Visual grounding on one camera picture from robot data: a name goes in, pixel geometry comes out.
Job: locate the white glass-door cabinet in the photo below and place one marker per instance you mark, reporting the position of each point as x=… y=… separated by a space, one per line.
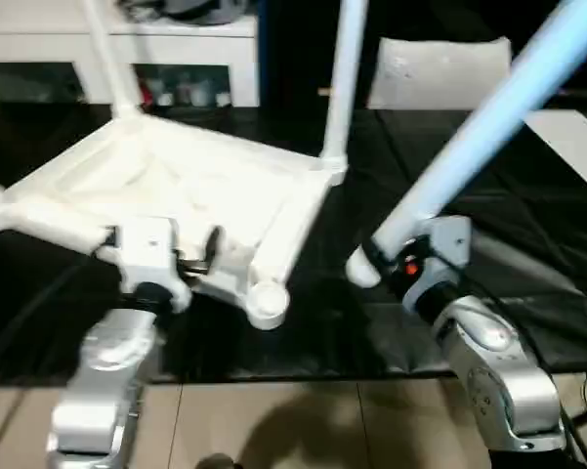
x=39 y=44

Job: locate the red bottle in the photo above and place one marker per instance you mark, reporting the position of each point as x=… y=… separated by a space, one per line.
x=145 y=90

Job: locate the white flat board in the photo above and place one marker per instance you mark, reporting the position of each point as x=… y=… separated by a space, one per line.
x=576 y=141

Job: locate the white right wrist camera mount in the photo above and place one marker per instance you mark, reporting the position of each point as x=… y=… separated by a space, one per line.
x=451 y=239

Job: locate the small white cup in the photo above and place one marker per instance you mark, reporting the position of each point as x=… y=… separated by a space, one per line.
x=164 y=99
x=221 y=100

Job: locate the small tan label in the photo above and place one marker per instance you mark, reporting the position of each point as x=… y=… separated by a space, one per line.
x=325 y=91

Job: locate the black tall cabinet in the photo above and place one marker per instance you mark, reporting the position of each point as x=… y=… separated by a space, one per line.
x=298 y=49

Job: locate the black tripod leg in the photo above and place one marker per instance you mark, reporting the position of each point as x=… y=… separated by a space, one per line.
x=0 y=422

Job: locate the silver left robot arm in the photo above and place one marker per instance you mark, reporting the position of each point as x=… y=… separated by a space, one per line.
x=107 y=366

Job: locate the black work mat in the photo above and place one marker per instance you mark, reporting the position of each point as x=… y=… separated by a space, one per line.
x=493 y=195

